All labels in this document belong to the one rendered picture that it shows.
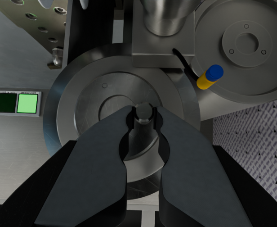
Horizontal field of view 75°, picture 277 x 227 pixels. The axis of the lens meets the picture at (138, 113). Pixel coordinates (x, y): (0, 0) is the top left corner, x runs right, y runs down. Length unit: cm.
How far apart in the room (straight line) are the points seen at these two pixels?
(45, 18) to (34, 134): 30
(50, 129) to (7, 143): 43
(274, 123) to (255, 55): 9
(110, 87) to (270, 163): 21
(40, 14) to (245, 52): 38
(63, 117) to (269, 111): 24
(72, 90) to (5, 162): 47
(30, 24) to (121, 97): 38
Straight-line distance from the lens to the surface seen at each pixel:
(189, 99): 18
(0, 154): 63
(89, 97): 16
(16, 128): 61
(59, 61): 57
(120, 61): 18
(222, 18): 22
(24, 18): 49
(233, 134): 35
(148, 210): 53
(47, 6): 23
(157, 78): 17
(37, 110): 57
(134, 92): 15
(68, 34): 22
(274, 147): 27
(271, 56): 23
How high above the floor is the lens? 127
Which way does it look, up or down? 7 degrees down
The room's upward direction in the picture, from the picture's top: 178 degrees counter-clockwise
